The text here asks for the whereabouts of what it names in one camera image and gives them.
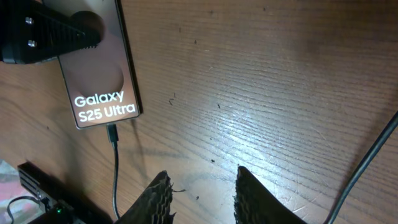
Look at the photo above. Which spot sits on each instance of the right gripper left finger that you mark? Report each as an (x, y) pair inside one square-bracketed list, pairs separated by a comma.
[(153, 205)]

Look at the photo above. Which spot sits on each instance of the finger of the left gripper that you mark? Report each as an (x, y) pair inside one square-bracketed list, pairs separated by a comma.
[(32, 33)]

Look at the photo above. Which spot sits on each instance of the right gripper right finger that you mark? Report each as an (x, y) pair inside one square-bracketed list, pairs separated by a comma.
[(254, 204)]

